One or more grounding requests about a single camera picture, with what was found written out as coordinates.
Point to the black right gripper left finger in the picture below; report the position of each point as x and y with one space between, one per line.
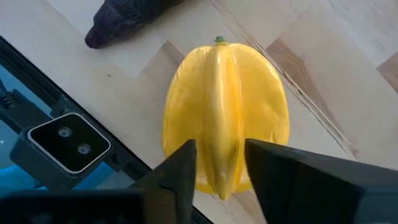
177 174

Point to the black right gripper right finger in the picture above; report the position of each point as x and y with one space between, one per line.
304 186

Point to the purple eggplant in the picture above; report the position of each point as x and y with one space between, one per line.
124 18

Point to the yellow starfruit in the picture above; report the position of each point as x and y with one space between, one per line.
224 109

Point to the black table-level camera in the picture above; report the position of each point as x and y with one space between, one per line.
68 146

